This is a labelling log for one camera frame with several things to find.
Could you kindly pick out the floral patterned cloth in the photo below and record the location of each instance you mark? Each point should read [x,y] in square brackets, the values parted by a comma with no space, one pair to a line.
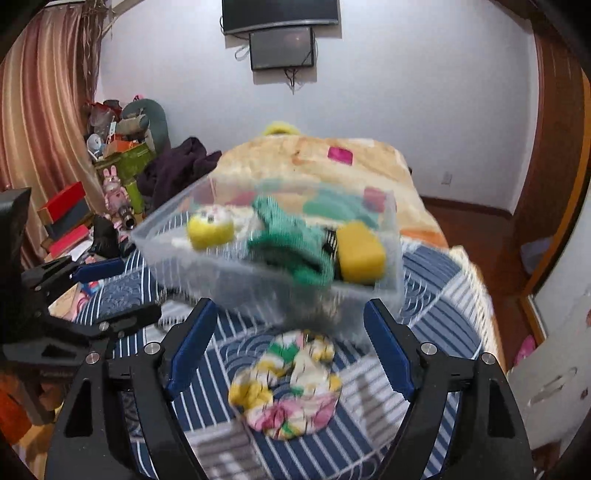
[300,392]

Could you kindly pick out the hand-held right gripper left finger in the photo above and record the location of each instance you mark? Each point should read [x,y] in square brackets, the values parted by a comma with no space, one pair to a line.
[191,350]

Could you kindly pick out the green knitted cloth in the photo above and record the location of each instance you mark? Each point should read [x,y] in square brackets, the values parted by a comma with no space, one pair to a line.
[281,244]

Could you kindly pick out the dried grass bundle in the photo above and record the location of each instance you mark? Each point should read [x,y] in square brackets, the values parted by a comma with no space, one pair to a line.
[94,32]

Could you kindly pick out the blue patterned quilt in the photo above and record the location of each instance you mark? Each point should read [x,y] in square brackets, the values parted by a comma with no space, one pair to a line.
[438,286]

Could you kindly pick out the dark purple clothing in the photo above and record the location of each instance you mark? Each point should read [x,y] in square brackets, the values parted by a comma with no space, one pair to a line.
[175,170]

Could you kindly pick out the striped brown curtain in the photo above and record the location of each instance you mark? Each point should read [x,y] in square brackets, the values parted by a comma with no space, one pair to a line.
[41,115]

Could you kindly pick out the grey-green plush pillow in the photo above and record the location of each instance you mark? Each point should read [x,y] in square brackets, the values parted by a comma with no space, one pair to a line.
[152,117]

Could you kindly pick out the orange printed blanket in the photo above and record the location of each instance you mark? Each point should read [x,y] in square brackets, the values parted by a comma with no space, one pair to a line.
[286,157]

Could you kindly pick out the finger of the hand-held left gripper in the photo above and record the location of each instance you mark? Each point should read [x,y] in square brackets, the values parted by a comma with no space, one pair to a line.
[99,271]
[129,319]

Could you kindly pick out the green cylinder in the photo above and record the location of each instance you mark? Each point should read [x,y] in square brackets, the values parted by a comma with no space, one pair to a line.
[135,198]

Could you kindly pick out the clear plastic container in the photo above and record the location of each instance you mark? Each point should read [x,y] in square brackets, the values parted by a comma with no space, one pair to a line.
[231,286]

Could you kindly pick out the yellow fluffy object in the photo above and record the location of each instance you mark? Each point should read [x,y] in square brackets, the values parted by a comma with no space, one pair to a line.
[279,128]

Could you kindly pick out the yellow sponge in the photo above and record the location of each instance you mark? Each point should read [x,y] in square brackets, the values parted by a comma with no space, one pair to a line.
[361,254]

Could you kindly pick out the small black wall monitor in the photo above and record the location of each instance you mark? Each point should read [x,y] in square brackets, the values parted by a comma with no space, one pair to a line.
[282,48]

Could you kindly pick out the white cabinet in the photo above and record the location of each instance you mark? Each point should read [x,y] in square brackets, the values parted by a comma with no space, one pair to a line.
[558,350]

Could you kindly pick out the black wall television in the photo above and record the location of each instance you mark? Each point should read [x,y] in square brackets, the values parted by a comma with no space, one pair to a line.
[281,16]

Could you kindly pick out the yellow plush toy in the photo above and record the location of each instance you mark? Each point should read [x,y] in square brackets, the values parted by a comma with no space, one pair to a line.
[208,233]

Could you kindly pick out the pink bunny toy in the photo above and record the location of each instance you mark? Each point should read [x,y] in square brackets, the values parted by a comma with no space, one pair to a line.
[113,189]

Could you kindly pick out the wooden door frame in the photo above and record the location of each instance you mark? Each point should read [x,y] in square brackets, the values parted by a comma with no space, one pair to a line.
[554,161]

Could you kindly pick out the green cardboard box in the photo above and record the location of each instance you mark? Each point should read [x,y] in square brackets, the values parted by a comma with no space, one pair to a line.
[127,161]

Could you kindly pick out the teal cloth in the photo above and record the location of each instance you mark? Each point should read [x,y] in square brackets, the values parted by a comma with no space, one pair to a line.
[332,203]

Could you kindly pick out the red box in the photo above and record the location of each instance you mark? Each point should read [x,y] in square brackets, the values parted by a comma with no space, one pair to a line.
[64,201]
[69,242]

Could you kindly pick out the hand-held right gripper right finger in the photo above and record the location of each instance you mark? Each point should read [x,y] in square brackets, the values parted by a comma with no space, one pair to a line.
[388,350]

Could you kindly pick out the pink object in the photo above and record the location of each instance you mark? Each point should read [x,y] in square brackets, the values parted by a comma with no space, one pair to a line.
[525,350]

